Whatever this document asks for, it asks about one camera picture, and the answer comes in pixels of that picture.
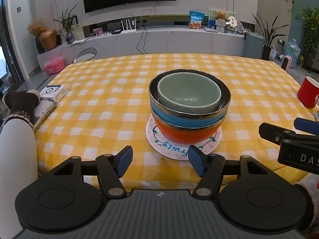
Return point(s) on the blue water bottle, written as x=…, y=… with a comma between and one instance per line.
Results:
x=293, y=51

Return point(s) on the pink heater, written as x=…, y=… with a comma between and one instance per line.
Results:
x=287, y=63

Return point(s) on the orange steel bowl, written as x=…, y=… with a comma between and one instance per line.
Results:
x=184, y=135

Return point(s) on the grey marble TV cabinet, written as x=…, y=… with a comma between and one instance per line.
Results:
x=174, y=42

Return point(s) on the red cup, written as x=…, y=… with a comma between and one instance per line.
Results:
x=307, y=94

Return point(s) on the blue snack bag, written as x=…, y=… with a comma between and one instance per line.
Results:
x=196, y=20

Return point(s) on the white cardboard box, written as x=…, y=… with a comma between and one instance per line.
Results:
x=53, y=92

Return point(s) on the pink card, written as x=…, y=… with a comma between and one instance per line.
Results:
x=97, y=31

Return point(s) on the green plant in blue vase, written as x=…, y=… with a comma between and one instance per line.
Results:
x=69, y=37

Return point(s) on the pink plastic case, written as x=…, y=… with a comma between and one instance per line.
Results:
x=53, y=66

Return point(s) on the dried flowers in dark vase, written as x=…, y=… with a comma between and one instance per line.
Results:
x=35, y=27

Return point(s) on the brown teddy bear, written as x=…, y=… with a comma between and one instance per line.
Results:
x=220, y=15

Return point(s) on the white device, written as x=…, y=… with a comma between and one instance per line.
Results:
x=317, y=116

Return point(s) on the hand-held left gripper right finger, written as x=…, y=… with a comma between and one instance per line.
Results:
x=195, y=160

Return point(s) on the blue steel bowl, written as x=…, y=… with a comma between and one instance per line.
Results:
x=169, y=120

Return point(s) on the gold vase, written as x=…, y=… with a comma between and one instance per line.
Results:
x=47, y=41

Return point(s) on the black set-top box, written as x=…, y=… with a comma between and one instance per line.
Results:
x=116, y=31

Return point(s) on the green picture card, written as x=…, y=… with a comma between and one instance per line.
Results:
x=212, y=15

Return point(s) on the yellow checked tablecloth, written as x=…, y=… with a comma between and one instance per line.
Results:
x=99, y=109

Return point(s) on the white router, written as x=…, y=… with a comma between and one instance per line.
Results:
x=128, y=31

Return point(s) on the white basket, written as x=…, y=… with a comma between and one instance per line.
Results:
x=273, y=52

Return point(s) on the grey-blue waste bin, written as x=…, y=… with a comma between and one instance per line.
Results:
x=253, y=46

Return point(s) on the leafy green plant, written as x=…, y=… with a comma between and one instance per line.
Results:
x=311, y=25

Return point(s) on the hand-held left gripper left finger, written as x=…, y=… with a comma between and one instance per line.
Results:
x=124, y=160

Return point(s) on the green ceramic bowl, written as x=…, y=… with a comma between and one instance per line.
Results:
x=189, y=92

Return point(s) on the papers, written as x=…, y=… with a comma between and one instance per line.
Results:
x=78, y=41

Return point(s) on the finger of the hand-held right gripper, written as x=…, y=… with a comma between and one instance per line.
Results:
x=305, y=124
x=269, y=130

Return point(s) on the potted plant in black pot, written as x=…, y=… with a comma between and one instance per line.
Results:
x=266, y=53

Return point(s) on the white painted plate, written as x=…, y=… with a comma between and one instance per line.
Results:
x=172, y=150

